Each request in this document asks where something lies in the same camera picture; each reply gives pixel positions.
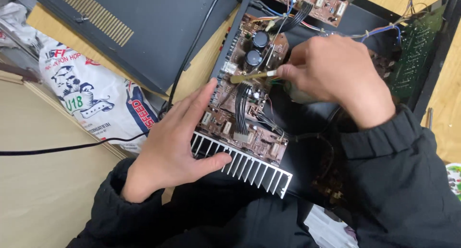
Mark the person's right hand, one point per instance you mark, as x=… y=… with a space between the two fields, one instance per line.
x=338 y=75

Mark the white board connector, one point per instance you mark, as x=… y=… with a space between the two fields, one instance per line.
x=229 y=68

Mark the crumpled grey plastic sheet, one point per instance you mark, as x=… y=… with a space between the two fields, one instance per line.
x=14 y=24

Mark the black cylindrical capacitor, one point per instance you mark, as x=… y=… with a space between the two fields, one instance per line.
x=253 y=58
x=260 y=39

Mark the black metal amplifier cover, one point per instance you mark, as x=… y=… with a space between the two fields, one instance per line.
x=144 y=17

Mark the person's black jacket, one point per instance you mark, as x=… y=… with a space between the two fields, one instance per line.
x=234 y=219

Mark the person's left hand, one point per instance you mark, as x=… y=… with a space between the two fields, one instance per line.
x=165 y=154

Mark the small brown circuit board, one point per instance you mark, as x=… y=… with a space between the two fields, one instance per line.
x=324 y=5

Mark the colourful printed packet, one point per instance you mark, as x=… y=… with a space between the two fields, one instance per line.
x=454 y=179

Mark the white printed woven sack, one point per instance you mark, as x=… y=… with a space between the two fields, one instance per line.
x=97 y=96

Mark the green circuit board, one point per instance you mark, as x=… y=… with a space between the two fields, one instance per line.
x=414 y=53

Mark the white plastic bag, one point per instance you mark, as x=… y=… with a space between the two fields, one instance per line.
x=327 y=230

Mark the finned aluminium heat sink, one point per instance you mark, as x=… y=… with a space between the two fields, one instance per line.
x=252 y=168

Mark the large brown circuit board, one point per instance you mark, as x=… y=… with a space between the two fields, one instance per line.
x=259 y=140

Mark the metal screwdriver shaft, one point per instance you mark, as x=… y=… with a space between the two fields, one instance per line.
x=430 y=118

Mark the black amplifier chassis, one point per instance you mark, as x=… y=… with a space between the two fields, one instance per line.
x=360 y=21

